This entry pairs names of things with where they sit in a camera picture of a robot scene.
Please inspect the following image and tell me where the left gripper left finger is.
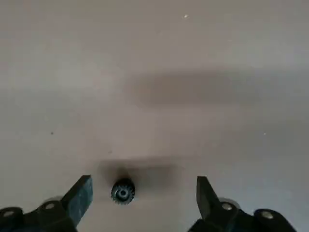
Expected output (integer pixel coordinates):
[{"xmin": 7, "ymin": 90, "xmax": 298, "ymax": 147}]
[{"xmin": 0, "ymin": 175, "xmax": 94, "ymax": 232}]

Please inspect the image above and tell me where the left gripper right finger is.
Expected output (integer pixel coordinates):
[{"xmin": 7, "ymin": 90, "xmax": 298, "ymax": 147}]
[{"xmin": 189, "ymin": 175, "xmax": 299, "ymax": 232}]

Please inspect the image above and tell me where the small black gear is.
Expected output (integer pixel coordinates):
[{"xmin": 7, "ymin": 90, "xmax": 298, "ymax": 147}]
[{"xmin": 110, "ymin": 177, "xmax": 136, "ymax": 206}]

